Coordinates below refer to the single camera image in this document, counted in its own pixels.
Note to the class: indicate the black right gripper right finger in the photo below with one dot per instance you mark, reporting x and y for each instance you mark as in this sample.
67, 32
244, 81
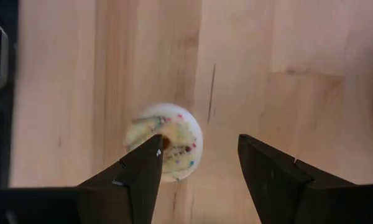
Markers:
273, 183

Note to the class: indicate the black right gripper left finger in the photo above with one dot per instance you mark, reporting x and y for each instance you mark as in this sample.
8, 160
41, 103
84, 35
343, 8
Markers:
143, 180

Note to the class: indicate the white sprinkled donut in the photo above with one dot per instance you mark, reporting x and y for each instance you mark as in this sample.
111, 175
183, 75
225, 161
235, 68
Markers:
177, 130

